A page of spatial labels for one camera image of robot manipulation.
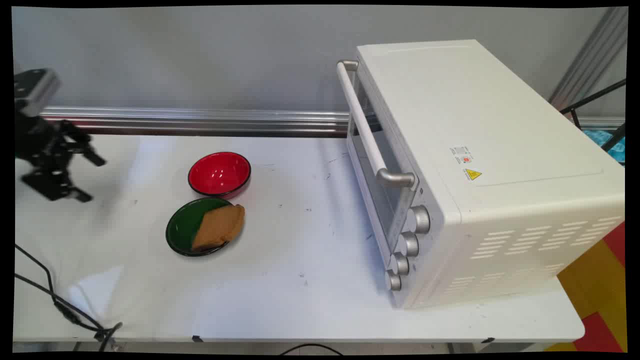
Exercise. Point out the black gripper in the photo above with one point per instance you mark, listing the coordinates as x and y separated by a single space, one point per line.
40 142

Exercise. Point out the green plate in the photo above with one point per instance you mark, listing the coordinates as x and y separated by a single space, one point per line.
185 225

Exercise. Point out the red bowl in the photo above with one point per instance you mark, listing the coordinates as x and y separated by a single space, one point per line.
219 173

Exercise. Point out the brown toast slice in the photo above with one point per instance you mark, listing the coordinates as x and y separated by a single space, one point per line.
220 227

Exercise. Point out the silver oven knob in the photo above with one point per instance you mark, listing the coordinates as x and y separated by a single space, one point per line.
420 219
410 244
393 280
400 264

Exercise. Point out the white toaster oven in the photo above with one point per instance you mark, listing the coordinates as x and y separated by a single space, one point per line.
480 150

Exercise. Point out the black metal stand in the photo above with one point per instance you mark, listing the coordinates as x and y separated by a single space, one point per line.
595 97

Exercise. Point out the diagonal aluminium profile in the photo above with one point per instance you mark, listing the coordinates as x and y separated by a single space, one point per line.
590 55

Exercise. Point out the blue patterned object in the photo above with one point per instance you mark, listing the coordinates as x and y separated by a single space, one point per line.
602 140

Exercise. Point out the aluminium rail along wall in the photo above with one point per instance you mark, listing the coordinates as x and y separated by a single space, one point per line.
200 120

